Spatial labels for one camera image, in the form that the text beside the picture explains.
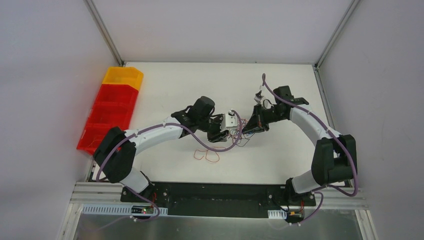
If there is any orange wire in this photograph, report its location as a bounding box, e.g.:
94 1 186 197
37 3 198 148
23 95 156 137
193 147 222 164

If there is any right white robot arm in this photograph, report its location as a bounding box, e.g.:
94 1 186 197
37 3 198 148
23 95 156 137
242 85 358 205

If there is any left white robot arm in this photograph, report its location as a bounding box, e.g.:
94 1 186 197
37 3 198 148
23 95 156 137
93 96 238 203

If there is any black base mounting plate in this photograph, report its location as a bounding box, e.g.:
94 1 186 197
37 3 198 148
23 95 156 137
141 181 316 219

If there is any yellow plastic bin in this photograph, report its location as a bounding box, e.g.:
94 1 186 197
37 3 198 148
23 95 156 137
102 66 144 91

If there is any red plastic bin far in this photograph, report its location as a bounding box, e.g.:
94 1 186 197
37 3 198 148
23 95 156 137
94 84 139 106

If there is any red plastic bin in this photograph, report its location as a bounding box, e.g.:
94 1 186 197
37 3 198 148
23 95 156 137
94 84 139 106
76 122 117 156
86 102 134 129

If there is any red plastic bin middle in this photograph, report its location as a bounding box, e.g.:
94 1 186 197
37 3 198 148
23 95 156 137
86 102 134 129

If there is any red plastic bin near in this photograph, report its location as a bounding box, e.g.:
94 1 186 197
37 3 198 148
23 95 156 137
76 122 117 156

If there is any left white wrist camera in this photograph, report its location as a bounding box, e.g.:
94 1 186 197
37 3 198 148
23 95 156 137
220 110 239 131

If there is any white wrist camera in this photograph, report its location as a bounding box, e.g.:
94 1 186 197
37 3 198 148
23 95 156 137
220 110 239 131
254 90 266 105

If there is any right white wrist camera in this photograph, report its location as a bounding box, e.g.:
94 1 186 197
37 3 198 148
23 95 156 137
254 90 266 105

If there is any right slotted cable duct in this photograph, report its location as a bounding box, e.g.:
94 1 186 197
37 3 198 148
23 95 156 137
267 209 287 220

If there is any slotted cable duct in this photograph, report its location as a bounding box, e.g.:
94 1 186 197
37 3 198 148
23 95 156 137
267 209 287 220
81 204 168 217

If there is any left slotted cable duct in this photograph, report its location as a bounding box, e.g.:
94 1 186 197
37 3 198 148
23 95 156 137
81 204 168 217

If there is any aluminium frame rail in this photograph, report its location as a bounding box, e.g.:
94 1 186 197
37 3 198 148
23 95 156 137
70 182 369 210

